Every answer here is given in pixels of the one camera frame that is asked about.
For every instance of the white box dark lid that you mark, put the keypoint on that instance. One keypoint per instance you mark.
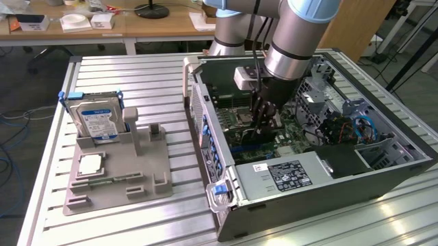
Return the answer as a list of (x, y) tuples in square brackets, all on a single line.
[(33, 25)]

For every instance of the beige case latch bar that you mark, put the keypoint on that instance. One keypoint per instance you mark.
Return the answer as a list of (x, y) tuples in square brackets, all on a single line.
[(187, 77)]

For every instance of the black open PC case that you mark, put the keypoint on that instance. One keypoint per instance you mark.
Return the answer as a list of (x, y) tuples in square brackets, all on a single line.
[(307, 217)]

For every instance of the silver chipset heat sink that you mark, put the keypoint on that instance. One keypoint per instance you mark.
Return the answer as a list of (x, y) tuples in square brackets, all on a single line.
[(286, 151)]

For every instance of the black office chair base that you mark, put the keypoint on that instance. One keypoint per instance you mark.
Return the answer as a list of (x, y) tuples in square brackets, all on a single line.
[(32, 68)]

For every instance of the thin metal locking lever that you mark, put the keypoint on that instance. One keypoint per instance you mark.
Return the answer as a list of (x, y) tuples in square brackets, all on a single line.
[(232, 102)]

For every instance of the hard disk blue bracket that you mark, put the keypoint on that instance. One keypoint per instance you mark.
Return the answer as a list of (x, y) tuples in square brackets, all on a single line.
[(97, 120)]

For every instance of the green motherboard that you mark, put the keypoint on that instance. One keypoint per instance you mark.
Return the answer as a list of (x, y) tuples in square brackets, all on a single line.
[(262, 155)]

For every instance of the blue expansion slot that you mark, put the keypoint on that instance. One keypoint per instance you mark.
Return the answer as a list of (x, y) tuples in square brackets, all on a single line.
[(243, 149)]

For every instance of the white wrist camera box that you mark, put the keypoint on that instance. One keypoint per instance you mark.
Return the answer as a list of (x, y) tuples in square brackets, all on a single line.
[(244, 77)]

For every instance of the grey power supply unit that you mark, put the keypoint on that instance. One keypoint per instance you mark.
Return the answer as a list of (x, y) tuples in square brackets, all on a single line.
[(259, 184)]

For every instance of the green low-profile graphics card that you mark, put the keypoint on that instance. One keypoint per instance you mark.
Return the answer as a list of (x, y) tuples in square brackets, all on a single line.
[(258, 138)]

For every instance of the wooden cabinet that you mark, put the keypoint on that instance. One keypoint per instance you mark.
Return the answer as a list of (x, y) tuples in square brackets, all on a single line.
[(359, 25)]

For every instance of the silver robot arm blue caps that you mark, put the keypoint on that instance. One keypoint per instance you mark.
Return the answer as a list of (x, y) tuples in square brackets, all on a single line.
[(300, 30)]

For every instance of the blue case latch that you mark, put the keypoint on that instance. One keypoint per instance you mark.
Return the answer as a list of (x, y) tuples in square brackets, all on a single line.
[(219, 191)]

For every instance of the black plastic shroud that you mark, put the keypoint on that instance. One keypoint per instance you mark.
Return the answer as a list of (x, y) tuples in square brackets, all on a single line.
[(342, 159)]

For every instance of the CPU socket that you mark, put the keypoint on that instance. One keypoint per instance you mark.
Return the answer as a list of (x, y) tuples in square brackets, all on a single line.
[(243, 116)]

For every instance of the small white labelled box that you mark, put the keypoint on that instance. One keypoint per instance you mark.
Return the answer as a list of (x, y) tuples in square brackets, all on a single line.
[(103, 23)]

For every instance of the green RAM stick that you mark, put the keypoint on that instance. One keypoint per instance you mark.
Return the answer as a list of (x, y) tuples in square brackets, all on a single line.
[(103, 182)]

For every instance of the grey plastic parts rack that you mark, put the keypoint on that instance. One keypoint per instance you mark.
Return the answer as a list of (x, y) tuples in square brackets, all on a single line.
[(116, 164)]

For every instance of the white metal desk frame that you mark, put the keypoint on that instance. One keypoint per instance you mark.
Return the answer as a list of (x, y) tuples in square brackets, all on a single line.
[(431, 62)]

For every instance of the black round lamp base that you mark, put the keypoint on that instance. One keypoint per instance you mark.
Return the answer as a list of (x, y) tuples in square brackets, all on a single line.
[(152, 12)]

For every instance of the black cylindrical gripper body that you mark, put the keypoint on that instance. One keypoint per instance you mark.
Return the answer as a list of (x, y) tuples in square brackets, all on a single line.
[(278, 89)]

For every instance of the silver CPU chip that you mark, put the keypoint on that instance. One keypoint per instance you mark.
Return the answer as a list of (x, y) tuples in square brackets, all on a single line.
[(91, 165)]

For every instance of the wooden desk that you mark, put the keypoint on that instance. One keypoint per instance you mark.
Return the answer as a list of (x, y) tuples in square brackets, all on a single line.
[(51, 36)]

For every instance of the white paper stack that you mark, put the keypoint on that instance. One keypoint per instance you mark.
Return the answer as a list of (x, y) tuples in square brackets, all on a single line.
[(202, 24)]

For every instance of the perforated metal disk bay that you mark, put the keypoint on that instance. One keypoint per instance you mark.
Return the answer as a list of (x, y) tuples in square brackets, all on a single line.
[(314, 110)]

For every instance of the white box round insert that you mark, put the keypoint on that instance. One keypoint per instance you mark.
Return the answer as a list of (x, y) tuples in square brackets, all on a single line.
[(76, 25)]

